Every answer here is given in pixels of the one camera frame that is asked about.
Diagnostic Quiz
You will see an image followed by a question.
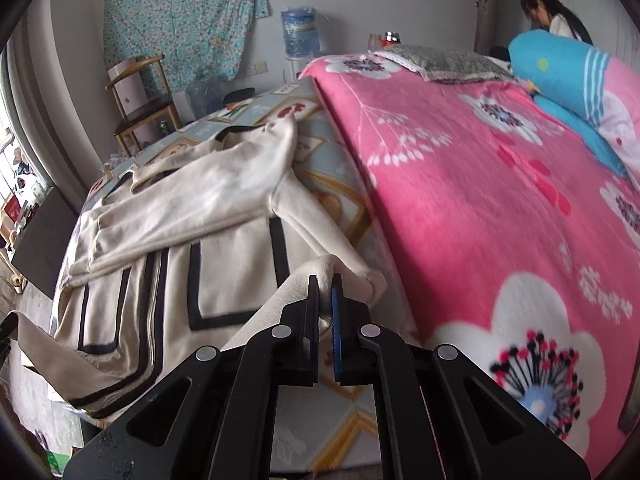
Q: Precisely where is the cream jacket black trim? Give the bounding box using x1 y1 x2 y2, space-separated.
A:
3 116 387 419

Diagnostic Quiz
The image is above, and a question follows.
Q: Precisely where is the pink floral blanket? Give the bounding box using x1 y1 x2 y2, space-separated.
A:
305 54 639 474

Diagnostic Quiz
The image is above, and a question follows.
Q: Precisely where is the dark grey cabinet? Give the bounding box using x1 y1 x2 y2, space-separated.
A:
11 188 78 299

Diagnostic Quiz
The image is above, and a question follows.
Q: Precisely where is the black trash bin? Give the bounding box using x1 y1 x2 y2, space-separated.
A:
222 87 256 106

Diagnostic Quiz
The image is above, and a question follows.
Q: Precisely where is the wooden chair black seat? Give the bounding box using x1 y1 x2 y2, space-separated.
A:
104 53 182 156

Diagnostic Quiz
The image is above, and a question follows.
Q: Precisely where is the grey lace pillow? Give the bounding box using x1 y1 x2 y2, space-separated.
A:
375 44 514 84

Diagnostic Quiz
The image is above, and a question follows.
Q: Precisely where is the white water dispenser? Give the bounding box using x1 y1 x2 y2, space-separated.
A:
283 58 312 84

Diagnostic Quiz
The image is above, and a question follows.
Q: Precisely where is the blue water bottle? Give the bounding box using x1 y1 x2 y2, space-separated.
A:
281 6 320 60

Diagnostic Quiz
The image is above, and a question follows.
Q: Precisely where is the grey curtain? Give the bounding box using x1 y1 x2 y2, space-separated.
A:
4 12 102 210

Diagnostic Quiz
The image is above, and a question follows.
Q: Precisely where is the woman with dark hair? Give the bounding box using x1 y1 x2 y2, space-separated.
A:
521 0 593 44

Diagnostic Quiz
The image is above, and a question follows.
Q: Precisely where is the teal floral wall cloth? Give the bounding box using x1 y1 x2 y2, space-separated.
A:
103 0 270 92

